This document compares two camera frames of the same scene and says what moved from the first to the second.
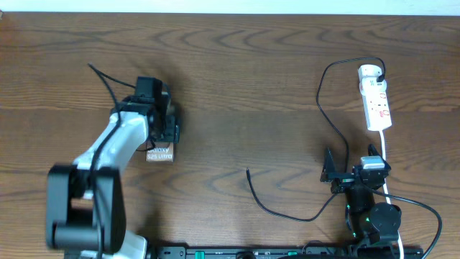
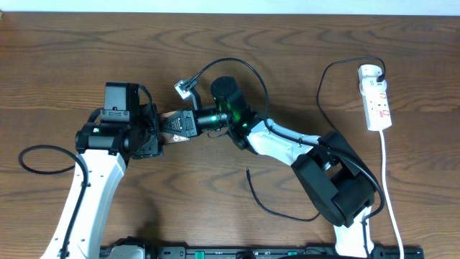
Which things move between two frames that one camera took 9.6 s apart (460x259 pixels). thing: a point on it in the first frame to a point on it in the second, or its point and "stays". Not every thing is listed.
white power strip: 376,108 stays
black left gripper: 172,130 to 149,130
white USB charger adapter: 368,74 stays
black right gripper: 328,174 to 187,124
